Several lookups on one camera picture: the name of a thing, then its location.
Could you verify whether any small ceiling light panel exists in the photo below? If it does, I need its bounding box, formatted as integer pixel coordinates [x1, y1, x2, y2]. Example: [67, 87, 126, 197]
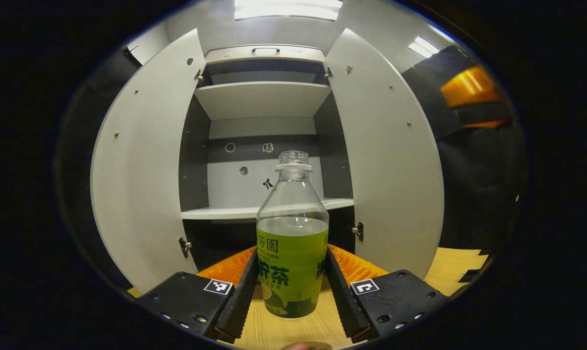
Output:
[409, 36, 440, 59]

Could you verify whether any white cabinet shelf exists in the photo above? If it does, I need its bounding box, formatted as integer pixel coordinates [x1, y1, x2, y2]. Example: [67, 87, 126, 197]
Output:
[181, 197, 355, 222]
[194, 81, 332, 121]

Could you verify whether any large ceiling light panel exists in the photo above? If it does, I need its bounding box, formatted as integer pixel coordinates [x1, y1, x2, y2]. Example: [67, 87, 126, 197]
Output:
[234, 0, 344, 21]

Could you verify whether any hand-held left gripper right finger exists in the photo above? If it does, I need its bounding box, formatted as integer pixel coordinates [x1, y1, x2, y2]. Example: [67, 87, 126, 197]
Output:
[324, 243, 452, 343]

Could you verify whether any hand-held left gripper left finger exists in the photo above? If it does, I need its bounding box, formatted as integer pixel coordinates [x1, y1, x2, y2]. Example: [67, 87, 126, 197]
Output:
[134, 245, 260, 343]

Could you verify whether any green tea bottle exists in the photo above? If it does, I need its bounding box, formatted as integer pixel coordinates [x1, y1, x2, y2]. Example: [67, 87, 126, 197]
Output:
[256, 150, 330, 320]

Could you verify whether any white cabinet door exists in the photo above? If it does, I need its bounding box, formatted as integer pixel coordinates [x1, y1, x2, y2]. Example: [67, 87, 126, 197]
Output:
[90, 28, 207, 294]
[323, 28, 445, 280]

